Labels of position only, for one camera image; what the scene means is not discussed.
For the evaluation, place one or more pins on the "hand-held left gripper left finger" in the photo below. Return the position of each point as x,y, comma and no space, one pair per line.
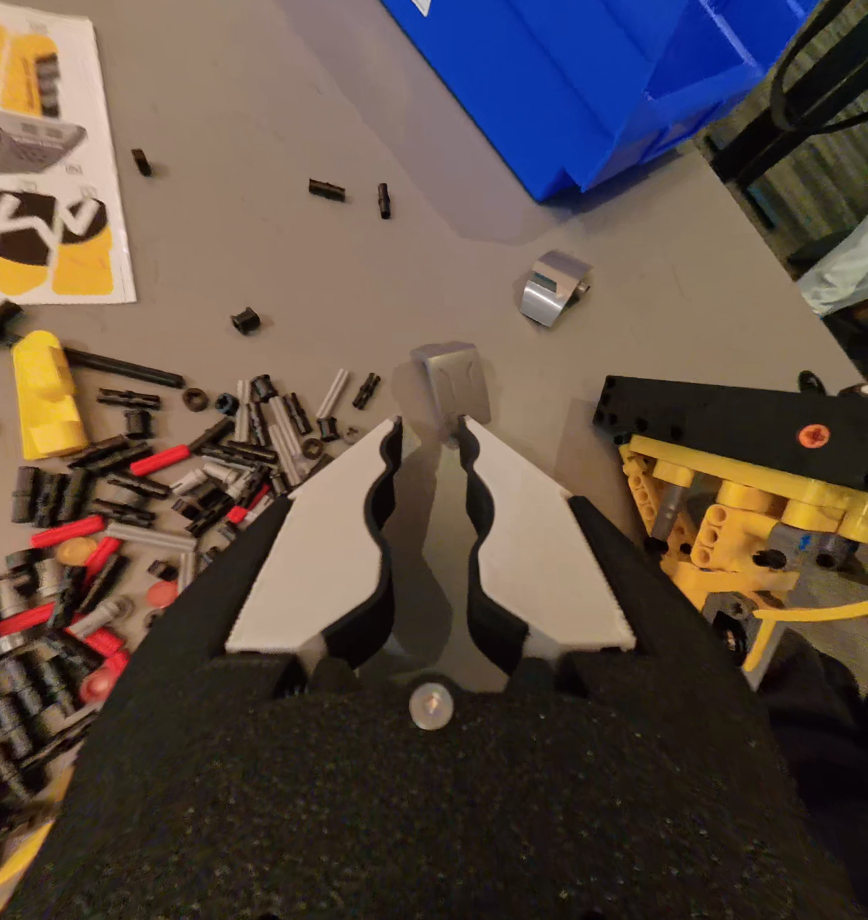
312,568

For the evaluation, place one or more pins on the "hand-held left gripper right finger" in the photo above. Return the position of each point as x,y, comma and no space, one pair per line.
549,568

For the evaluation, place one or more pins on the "yellow toy brick vehicle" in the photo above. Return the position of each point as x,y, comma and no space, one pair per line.
728,424

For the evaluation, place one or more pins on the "pile of small brick pins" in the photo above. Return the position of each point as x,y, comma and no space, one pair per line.
157,460

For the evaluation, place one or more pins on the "black bush piece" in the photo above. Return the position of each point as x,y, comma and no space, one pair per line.
246,321

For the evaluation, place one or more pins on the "black standing desk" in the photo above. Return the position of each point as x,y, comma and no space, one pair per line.
750,162

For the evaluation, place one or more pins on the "yellow curved brick piece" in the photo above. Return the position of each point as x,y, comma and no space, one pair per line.
46,395

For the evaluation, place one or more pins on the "person's dark clothing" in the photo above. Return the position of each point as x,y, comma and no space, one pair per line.
836,790

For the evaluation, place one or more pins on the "black connector pin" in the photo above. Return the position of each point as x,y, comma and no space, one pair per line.
326,190
384,201
141,162

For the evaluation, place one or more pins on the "blue plastic storage bin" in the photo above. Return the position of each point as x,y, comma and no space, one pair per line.
549,86

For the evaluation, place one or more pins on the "yellow sticker sheet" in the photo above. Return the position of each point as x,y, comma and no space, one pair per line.
17,93

